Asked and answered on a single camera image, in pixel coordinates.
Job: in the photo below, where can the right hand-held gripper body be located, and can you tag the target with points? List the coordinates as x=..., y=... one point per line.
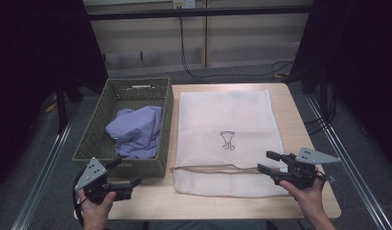
x=300, y=174

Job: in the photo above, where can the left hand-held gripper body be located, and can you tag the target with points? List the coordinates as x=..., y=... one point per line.
x=92, y=174

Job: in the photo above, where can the green woven basket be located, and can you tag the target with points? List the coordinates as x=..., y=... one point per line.
x=97, y=140

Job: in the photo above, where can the purple shirt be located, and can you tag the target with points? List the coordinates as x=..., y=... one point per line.
x=136, y=131

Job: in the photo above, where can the white mesh laundry bag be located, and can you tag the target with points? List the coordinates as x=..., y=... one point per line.
x=222, y=115

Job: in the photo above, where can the person's right hand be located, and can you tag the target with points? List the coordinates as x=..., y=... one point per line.
x=310, y=201

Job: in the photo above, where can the person's left hand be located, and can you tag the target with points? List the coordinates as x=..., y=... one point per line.
x=96, y=212

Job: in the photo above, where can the grey tape mark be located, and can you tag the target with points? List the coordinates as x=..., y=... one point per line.
x=332, y=179

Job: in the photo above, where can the black stand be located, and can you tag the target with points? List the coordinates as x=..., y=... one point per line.
x=61, y=108

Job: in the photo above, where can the yellow floor tape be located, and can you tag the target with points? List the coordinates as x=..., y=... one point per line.
x=50, y=107

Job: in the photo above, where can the person's grey trousers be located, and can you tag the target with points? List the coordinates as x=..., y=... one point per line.
x=209, y=225

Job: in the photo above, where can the black curtain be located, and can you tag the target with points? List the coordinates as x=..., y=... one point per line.
x=30, y=64
x=359, y=64

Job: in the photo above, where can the black horizontal bar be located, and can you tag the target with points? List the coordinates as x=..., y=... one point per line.
x=196, y=12

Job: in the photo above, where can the metal floor rail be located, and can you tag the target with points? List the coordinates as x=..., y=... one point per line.
x=40, y=185
x=353, y=179

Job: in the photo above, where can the white wall socket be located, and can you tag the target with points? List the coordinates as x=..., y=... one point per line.
x=184, y=4

